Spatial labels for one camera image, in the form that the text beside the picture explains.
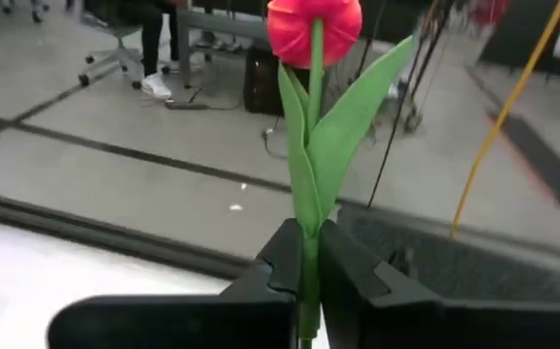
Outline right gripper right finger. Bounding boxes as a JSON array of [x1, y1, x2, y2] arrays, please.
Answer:
[[318, 218, 560, 349]]

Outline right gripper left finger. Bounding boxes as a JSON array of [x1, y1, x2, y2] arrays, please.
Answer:
[[47, 217, 305, 349]]

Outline orange artificial tulip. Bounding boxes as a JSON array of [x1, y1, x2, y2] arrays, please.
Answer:
[[265, 0, 417, 349]]

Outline black rectangular box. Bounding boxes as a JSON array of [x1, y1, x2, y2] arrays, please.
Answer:
[[243, 46, 310, 117]]

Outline white sneaker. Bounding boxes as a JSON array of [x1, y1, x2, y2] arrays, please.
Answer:
[[117, 0, 187, 102]]

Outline grey desk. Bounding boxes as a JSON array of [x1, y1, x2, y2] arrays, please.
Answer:
[[177, 7, 271, 88]]

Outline black aluminium table frame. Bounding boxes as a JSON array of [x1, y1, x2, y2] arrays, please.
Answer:
[[0, 189, 255, 281]]

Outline black hanging cable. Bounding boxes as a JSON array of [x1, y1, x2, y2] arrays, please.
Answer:
[[366, 28, 439, 209]]

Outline yellow hanging cable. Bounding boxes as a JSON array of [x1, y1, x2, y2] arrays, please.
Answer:
[[449, 0, 560, 238]]

